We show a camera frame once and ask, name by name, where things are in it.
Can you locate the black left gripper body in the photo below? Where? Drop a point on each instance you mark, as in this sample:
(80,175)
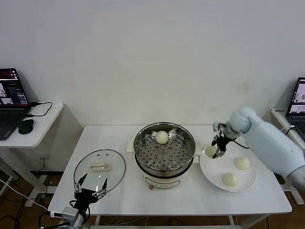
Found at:
(83,198)

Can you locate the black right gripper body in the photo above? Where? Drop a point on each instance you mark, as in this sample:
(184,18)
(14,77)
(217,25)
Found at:
(224,142)

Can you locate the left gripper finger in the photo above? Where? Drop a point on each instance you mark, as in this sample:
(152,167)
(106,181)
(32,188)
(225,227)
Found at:
(101,192)
(78,187)

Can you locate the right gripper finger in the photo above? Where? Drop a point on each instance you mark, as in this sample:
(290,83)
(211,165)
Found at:
(220,153)
(214,141)

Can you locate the white steamed baozi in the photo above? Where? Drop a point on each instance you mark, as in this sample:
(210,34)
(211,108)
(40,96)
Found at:
(242,163)
(230,180)
(161,137)
(209,152)

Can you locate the round glass pot lid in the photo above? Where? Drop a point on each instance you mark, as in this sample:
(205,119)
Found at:
(100,167)

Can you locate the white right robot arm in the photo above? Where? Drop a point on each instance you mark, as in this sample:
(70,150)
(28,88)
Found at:
(267,143)

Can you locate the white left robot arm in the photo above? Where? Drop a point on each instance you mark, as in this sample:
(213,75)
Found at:
(77,224)

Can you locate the stainless steel steamer basket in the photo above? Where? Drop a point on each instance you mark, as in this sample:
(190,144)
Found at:
(164,150)

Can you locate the white round plate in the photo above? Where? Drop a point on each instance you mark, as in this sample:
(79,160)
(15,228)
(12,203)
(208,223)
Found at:
(221,167)

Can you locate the cream electric cooking pot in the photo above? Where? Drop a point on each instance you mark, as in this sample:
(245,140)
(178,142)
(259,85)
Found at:
(162,182)

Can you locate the white side table with mouse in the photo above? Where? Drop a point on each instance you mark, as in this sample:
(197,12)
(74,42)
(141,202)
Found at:
(43,133)

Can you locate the grey laptop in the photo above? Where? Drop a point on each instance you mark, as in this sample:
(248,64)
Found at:
(297,114)

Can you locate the black computer mouse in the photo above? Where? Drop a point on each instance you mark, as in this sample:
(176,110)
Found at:
(25,126)

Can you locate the black laptop purple screen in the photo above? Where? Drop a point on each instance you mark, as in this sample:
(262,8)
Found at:
(9,119)

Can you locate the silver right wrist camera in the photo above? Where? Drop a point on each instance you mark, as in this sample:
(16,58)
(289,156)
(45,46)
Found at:
(219,126)

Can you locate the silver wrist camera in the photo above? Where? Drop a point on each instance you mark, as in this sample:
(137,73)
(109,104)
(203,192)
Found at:
(219,126)
(68,214)

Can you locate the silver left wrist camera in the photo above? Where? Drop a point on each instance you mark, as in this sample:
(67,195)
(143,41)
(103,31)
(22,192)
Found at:
(68,214)

